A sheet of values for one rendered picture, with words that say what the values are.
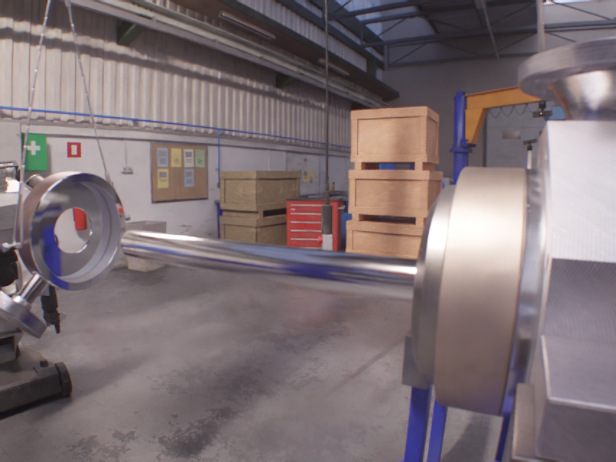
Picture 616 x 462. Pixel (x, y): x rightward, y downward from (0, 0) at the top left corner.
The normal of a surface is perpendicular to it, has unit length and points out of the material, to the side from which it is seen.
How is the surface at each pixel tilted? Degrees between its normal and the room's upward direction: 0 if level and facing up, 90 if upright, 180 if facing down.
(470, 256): 65
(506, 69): 90
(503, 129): 90
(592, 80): 128
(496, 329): 89
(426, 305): 85
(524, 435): 0
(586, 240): 45
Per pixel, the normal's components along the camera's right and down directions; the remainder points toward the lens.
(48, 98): 0.86, 0.07
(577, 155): -0.35, -0.62
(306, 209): -0.20, 0.13
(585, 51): -0.80, 0.08
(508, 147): -0.51, 0.11
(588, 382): 0.00, -0.99
